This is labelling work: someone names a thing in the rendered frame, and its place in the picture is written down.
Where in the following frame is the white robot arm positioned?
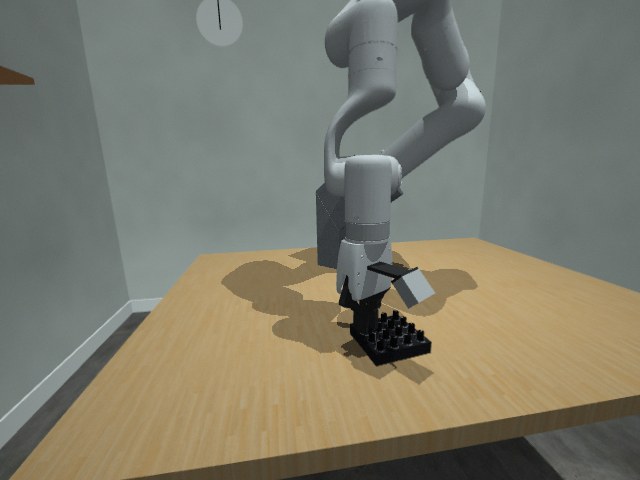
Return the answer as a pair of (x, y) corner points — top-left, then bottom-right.
(324, 0), (486, 309)

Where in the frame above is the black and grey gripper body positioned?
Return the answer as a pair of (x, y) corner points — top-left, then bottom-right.
(336, 237), (393, 301)

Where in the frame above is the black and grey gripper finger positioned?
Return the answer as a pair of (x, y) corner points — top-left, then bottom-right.
(366, 286), (391, 330)
(339, 275), (369, 335)

